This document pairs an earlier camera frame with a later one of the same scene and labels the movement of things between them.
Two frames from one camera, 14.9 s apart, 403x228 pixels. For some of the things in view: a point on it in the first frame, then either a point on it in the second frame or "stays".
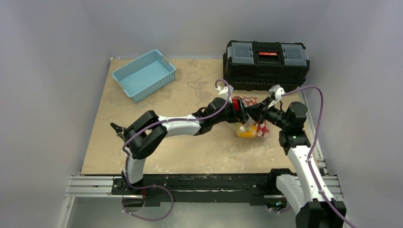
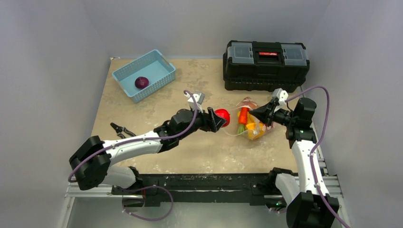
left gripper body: [230, 115] → [201, 123]
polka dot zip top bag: [248, 128] stays
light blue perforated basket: [145, 75] stays
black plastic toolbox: [255, 66] stays
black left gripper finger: [242, 110] → [217, 122]
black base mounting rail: [162, 189] stays
